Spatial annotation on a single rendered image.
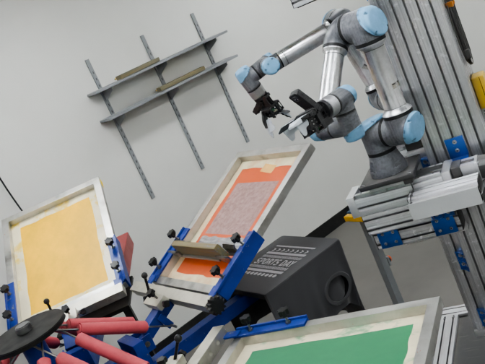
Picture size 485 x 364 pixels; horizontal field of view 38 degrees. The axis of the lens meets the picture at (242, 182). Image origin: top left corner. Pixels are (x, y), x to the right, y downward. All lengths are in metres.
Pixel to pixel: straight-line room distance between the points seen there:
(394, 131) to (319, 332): 0.80
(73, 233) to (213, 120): 2.07
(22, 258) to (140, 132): 1.70
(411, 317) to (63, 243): 2.00
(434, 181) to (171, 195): 2.85
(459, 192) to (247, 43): 3.42
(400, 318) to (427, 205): 0.49
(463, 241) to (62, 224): 2.05
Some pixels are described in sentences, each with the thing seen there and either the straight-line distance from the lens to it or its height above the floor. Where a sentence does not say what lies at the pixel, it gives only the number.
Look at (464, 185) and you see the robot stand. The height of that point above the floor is 1.17.
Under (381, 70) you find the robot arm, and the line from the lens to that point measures 2.63.
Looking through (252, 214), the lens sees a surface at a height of 1.25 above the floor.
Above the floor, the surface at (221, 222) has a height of 1.23.
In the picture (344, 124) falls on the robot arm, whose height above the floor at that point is 1.57.
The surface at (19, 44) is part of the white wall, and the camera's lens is 4.95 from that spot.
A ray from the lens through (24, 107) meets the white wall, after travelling 4.89.
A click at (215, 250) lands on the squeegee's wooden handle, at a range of 2.89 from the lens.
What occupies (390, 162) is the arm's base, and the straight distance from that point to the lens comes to 2.78.
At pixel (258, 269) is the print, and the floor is 0.95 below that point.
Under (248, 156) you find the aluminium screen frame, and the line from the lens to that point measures 3.40.
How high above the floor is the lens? 2.10
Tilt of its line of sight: 13 degrees down
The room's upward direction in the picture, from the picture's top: 24 degrees counter-clockwise
